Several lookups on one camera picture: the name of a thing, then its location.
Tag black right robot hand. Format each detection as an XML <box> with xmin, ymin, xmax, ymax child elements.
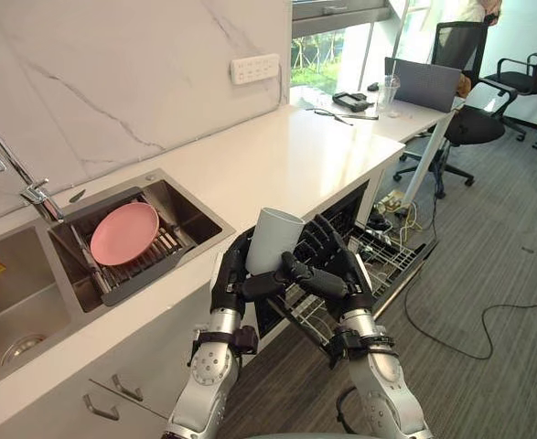
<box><xmin>273</xmin><ymin>214</ymin><xmax>372</xmax><ymax>325</ymax></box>

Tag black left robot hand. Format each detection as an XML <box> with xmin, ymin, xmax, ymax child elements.
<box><xmin>209</xmin><ymin>230</ymin><xmax>293</xmax><ymax>316</ymax></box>

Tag white cylindrical cup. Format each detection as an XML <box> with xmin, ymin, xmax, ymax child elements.
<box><xmin>243</xmin><ymin>206</ymin><xmax>306</xmax><ymax>277</ymax></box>

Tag built-in dishwasher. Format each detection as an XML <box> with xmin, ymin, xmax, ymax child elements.
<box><xmin>252</xmin><ymin>178</ymin><xmax>439</xmax><ymax>354</ymax></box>

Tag stainless steel double sink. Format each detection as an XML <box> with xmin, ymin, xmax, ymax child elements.
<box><xmin>0</xmin><ymin>167</ymin><xmax>237</xmax><ymax>394</ymax></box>

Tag clear plastic cup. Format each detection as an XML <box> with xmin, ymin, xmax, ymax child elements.
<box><xmin>376</xmin><ymin>75</ymin><xmax>402</xmax><ymax>112</ymax></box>

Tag round sink drain strainer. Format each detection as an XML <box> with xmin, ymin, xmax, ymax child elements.
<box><xmin>0</xmin><ymin>334</ymin><xmax>48</xmax><ymax>367</ymax></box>

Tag steel dish drain rack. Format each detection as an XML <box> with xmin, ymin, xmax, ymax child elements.
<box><xmin>69</xmin><ymin>197</ymin><xmax>191</xmax><ymax>294</ymax></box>

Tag pink round plate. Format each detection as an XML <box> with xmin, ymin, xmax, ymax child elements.
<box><xmin>89</xmin><ymin>201</ymin><xmax>160</xmax><ymax>266</ymax></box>

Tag black eyeglasses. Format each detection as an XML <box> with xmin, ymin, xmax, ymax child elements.
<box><xmin>305</xmin><ymin>107</ymin><xmax>380</xmax><ymax>128</ymax></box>

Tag black handheld controller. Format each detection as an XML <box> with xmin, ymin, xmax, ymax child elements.
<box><xmin>331</xmin><ymin>91</ymin><xmax>371</xmax><ymax>111</ymax></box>

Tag white desk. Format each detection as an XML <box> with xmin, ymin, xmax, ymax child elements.
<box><xmin>290</xmin><ymin>80</ymin><xmax>508</xmax><ymax>211</ymax></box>

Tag black mesh office chair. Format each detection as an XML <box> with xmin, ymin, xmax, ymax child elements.
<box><xmin>392</xmin><ymin>20</ymin><xmax>506</xmax><ymax>199</ymax></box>

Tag grey open laptop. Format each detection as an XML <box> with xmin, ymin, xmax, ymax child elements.
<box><xmin>383</xmin><ymin>56</ymin><xmax>463</xmax><ymax>113</ymax></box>

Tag white drinking straw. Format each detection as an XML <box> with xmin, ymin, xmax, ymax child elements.
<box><xmin>389</xmin><ymin>12</ymin><xmax>408</xmax><ymax>85</ymax></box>

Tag chrome kitchen faucet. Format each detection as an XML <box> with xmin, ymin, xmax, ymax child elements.
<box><xmin>0</xmin><ymin>108</ymin><xmax>65</xmax><ymax>224</ymax></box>

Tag black office chair with armrests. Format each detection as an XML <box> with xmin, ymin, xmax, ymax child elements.
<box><xmin>480</xmin><ymin>47</ymin><xmax>537</xmax><ymax>150</ymax></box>

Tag person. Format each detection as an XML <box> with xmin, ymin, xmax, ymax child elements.
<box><xmin>460</xmin><ymin>0</ymin><xmax>500</xmax><ymax>24</ymax></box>

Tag wire dishwasher rack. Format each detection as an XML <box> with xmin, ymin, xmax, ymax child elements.
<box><xmin>267</xmin><ymin>228</ymin><xmax>419</xmax><ymax>345</ymax></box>

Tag floor power strip with cables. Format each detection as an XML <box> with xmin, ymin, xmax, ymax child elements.
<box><xmin>369</xmin><ymin>191</ymin><xmax>435</xmax><ymax>250</ymax></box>

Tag silver cabinet handle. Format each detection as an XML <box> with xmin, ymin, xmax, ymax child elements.
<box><xmin>81</xmin><ymin>392</ymin><xmax>121</xmax><ymax>423</ymax></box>
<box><xmin>110</xmin><ymin>373</ymin><xmax>145</xmax><ymax>402</ymax></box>

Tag black floor cable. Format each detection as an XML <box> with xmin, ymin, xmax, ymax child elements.
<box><xmin>403</xmin><ymin>196</ymin><xmax>537</xmax><ymax>360</ymax></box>

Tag white wall power strip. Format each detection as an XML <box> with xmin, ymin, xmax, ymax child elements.
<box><xmin>229</xmin><ymin>52</ymin><xmax>281</xmax><ymax>86</ymax></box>

